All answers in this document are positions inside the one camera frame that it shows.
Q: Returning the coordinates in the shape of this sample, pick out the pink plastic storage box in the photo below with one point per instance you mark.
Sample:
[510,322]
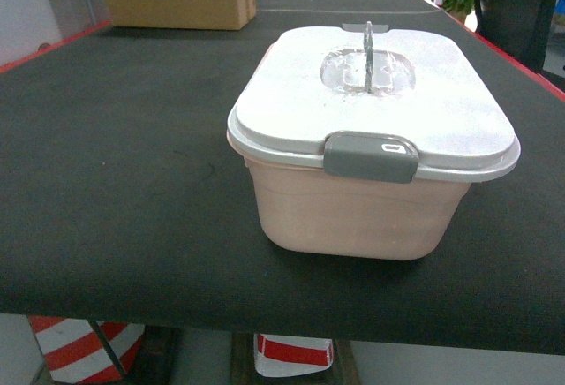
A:
[305,209]

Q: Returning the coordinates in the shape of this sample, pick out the white box lid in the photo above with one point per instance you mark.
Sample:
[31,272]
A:
[390,106]

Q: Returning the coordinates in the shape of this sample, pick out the black table mat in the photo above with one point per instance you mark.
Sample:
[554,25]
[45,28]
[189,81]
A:
[121,199]

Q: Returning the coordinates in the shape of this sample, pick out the red white traffic cone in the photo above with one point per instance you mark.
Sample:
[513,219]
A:
[270,359]
[78,351]

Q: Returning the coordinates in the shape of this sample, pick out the black office chair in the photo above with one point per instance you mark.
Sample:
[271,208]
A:
[520,28]

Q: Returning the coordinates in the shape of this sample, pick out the red metal workbench frame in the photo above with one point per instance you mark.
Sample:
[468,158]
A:
[521,67]

